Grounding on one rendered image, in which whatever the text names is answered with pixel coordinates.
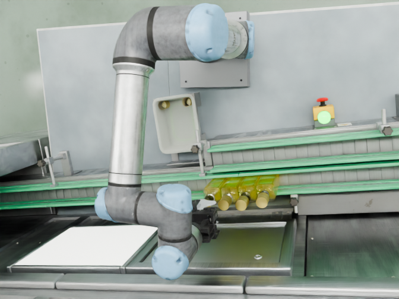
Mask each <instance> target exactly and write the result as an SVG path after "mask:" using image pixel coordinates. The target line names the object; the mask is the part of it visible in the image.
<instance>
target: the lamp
mask: <svg viewBox="0 0 399 299"><path fill-rule="evenodd" d="M330 120H331V115H330V113H329V112H328V111H325V110H324V111H321V112H319V113H318V121H319V122H320V123H323V124H326V123H328V122H329V121H330Z"/></svg>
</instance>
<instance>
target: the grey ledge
mask: <svg viewBox="0 0 399 299"><path fill-rule="evenodd" d="M297 210H298V215H324V214H356V213H374V212H399V189H386V190H364V191H352V192H329V193H307V194H299V203H298V204H297Z"/></svg>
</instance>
